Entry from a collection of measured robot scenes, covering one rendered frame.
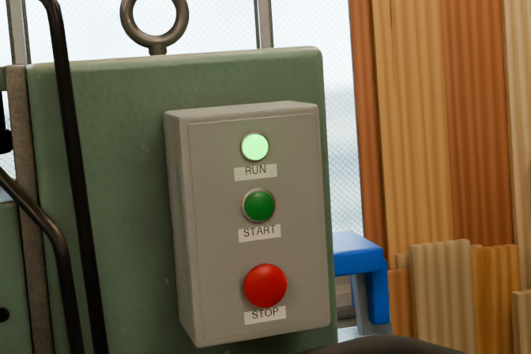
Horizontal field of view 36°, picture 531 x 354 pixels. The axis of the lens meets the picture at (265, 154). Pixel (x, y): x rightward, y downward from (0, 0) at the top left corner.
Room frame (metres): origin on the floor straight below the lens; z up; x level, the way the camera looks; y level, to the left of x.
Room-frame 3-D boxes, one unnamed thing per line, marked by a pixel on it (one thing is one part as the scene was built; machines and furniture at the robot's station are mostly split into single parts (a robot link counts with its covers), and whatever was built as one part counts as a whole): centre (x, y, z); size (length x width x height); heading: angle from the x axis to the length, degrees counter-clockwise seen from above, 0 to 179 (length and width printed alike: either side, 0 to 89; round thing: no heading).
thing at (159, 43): (0.70, 0.09, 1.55); 0.06 x 0.02 x 0.06; 107
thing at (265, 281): (0.54, 0.01, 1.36); 0.03 x 0.01 x 0.03; 107
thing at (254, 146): (0.54, 0.01, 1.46); 0.02 x 0.01 x 0.02; 107
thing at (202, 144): (0.57, 0.02, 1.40); 0.10 x 0.06 x 0.16; 107
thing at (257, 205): (0.54, 0.01, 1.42); 0.02 x 0.01 x 0.02; 107
